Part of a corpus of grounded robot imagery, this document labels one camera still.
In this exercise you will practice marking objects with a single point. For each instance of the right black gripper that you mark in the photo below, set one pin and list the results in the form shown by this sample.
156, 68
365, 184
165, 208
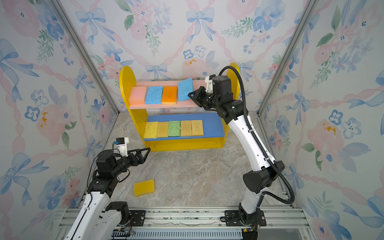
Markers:
199, 94

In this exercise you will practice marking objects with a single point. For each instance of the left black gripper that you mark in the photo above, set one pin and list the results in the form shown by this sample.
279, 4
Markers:
140, 160

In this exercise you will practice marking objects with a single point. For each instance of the blue sponge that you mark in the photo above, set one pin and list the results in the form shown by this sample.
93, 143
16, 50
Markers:
184, 88
154, 95

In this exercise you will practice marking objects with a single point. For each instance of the bright yellow cellulose sponge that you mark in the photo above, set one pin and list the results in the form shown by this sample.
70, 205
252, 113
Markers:
151, 130

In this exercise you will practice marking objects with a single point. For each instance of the small yellow sponge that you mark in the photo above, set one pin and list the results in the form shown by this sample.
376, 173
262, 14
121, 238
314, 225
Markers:
197, 128

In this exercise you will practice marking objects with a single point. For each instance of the pale yellow sponge underneath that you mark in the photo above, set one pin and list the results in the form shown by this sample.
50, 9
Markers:
186, 128

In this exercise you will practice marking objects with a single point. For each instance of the yellow sponge with green back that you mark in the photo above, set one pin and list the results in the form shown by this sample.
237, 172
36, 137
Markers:
163, 130

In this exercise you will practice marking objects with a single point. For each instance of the thick yellow sponge front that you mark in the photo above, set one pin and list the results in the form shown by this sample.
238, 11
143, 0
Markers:
144, 188

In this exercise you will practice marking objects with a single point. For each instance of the yellow pink blue toy shelf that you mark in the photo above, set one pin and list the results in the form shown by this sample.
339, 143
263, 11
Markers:
182, 115

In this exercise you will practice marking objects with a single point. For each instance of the pink orange sponge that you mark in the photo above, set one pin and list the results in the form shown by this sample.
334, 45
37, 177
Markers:
138, 95

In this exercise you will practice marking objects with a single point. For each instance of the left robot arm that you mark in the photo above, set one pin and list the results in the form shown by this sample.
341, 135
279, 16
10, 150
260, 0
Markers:
99, 218

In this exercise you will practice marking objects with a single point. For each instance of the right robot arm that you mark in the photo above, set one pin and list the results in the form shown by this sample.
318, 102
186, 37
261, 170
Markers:
265, 169

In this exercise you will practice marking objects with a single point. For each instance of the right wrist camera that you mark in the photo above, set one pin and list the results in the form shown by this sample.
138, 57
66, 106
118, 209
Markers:
209, 83

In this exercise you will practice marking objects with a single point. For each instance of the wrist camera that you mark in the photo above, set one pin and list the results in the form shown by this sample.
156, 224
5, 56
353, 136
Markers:
121, 145
209, 83

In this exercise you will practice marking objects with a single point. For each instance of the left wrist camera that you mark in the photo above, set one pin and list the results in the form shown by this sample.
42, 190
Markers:
121, 145

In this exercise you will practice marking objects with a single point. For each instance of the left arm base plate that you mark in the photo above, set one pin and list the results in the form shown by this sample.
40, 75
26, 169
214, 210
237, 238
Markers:
131, 218

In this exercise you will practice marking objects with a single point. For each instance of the right corner aluminium post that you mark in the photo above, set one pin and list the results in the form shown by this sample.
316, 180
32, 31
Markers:
291, 47

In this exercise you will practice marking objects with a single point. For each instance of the corner aluminium post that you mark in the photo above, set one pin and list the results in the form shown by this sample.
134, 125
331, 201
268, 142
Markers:
291, 47
64, 19

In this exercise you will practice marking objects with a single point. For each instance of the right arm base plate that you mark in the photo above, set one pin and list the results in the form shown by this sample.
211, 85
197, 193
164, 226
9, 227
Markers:
239, 218

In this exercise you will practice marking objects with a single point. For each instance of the aluminium mounting rail frame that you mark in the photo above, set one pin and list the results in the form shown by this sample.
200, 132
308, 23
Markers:
283, 223

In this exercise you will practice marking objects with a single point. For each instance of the left corner aluminium post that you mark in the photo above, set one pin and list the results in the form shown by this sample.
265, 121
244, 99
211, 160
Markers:
64, 19

